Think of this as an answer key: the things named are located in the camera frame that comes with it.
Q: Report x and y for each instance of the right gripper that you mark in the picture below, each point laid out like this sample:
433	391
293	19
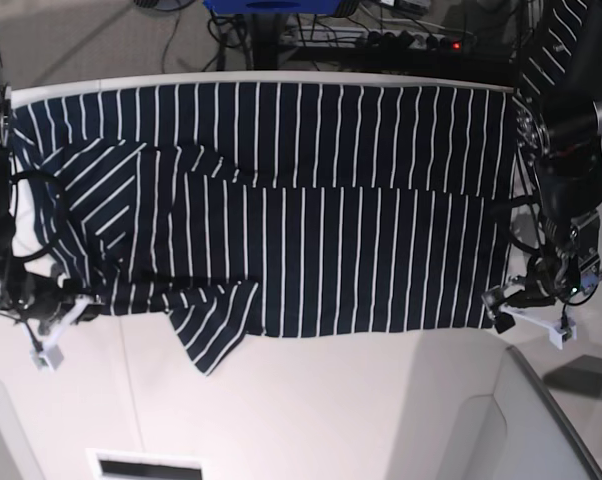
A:
35	297

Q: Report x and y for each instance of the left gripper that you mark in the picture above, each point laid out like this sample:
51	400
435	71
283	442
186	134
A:
544	283

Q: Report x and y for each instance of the navy white striped t-shirt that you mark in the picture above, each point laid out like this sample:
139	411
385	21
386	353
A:
275	209

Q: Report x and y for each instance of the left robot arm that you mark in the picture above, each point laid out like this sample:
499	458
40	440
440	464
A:
558	104

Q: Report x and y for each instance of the black power strip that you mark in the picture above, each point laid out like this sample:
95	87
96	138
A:
403	40

